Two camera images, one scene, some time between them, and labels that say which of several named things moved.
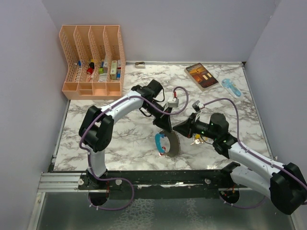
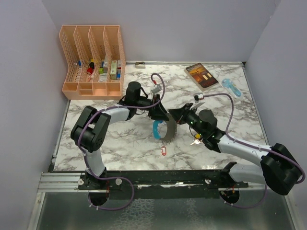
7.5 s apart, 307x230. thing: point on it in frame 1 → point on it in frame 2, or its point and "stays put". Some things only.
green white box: x=113 y=70 stays put
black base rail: x=160 y=184 stays put
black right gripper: x=187 y=128 → x=180 y=114
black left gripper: x=163 y=121 → x=159 y=112
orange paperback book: x=201 y=76 stays put
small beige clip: x=139 y=65 stays put
